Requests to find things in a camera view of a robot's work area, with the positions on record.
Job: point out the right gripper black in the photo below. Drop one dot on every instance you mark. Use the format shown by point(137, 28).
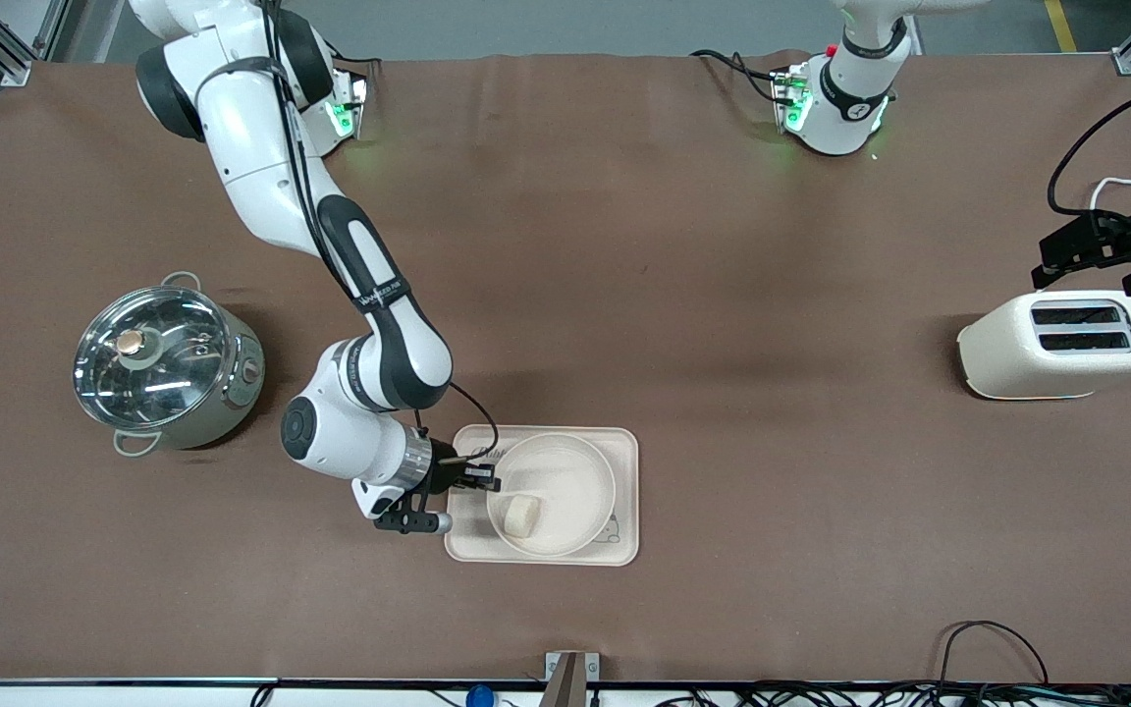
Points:
point(446, 469)

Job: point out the small white bun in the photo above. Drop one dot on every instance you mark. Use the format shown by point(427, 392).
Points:
point(521, 516)

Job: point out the beige round bowl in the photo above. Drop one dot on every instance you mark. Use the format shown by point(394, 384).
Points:
point(570, 481)

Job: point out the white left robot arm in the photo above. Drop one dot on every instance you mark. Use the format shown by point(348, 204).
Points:
point(855, 98)

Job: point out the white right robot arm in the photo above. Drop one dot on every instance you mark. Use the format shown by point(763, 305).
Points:
point(251, 147)

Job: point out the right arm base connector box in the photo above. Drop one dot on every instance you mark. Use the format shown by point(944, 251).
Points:
point(348, 113)

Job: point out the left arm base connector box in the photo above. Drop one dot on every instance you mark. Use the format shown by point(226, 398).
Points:
point(789, 98)

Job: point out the cream rabbit print tray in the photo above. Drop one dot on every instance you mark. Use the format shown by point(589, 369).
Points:
point(624, 462)

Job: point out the cream two-slot toaster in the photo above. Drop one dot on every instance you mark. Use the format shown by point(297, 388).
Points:
point(1027, 363)

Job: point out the blue round object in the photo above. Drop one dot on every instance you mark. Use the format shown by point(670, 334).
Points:
point(479, 697)

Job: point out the stainless steel cooking pot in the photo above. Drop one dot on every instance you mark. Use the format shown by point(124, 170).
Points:
point(232, 393)

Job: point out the glass pot lid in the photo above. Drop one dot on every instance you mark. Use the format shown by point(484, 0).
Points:
point(153, 358)

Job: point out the metal table edge bracket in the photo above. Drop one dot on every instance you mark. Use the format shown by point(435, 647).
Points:
point(570, 678)

